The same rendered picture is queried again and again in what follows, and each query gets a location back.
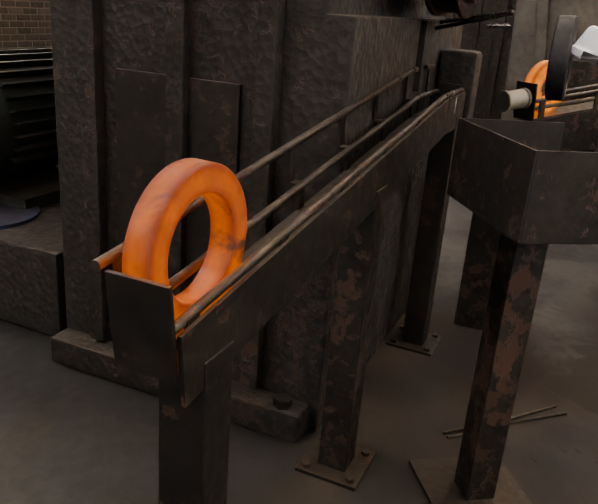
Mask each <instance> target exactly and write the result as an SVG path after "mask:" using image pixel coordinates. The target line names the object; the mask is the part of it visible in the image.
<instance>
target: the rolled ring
mask: <svg viewBox="0 0 598 504"><path fill-rule="evenodd" d="M201 195H202V196H203V198H204V199H205V201H206V203H207V206H208V209H209V214H210V239H209V245H208V249H207V253H206V256H205V259H204V261H203V264H202V266H201V268H200V270H199V272H198V274H197V275H196V277H195V278H194V280H193V281H192V283H191V284H190V285H189V286H188V287H187V288H186V289H185V290H184V291H182V292H181V293H180V294H178V295H176V296H174V294H173V304H174V319H176V318H177V317H178V316H179V315H181V314H182V313H183V312H184V311H185V310H187V309H188V308H189V307H190V306H191V305H193V304H194V303H195V302H196V301H197V300H198V299H200V298H201V297H202V296H203V295H204V294H206V293H207V292H208V291H209V290H210V289H212V288H213V287H214V286H215V285H216V284H218V283H219V282H220V281H221V280H222V279H224V278H225V277H226V276H227V275H228V274H230V273H231V272H232V271H233V270H234V269H235V268H237V267H238V266H239V265H240V264H241V261H242V257H243V253H244V248H245V243H246V235H247V207H246V201H245V196H244V192H243V189H242V187H241V184H240V182H239V180H238V178H237V177H236V176H235V174H234V173H233V172H232V171H231V170H230V169H229V168H227V167H226V166H224V165H222V164H220V163H217V162H212V161H207V160H202V159H197V158H185V159H181V160H178V161H175V162H173V163H171V164H169V165H168V166H166V167H165V168H164V169H162V170H161V171H160V172H159V173H158V174H157V175H156V176H155V177H154V178H153V179H152V180H151V182H150V183H149V184H148V186H147V187H146V188H145V190H144V191H143V193H142V195H141V196H140V198H139V200H138V202H137V204H136V206H135V208H134V211H133V213H132V216H131V218H130V221H129V225H128V228H127V232H126V236H125V241H124V246H123V255H122V273H125V274H129V275H132V276H136V277H140V278H144V279H147V280H151V281H155V282H159V283H162V284H166V285H170V284H169V279H168V255H169V248H170V244H171V240H172V237H173V234H174V231H175V228H176V226H177V224H178V222H179V220H180V218H181V216H182V215H183V213H184V211H185V210H186V209H187V207H188V206H189V205H190V204H191V203H192V202H193V201H194V200H195V199H196V198H198V197H199V196H201Z"/></svg>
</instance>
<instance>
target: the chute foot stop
mask: <svg viewBox="0 0 598 504"><path fill-rule="evenodd" d="M104 274H105V282H106V291H107V299H108V308H109V316H110V325H111V333H112V342H113V350H114V359H115V364H116V365H120V366H123V367H126V368H129V369H132V370H135V371H138V372H141V373H144V374H147V375H150V376H153V377H156V378H159V379H162V380H165V381H168V382H171V383H174V384H176V383H177V382H178V381H179V379H178V364H177V349H176V334H175V319H174V304H173V289H172V286H170V285H166V284H162V283H159V282H155V281H151V280H147V279H144V278H140V277H136V276H132V275H129V274H125V273H121V272H117V271H114V270H110V269H107V270H105V271H104Z"/></svg>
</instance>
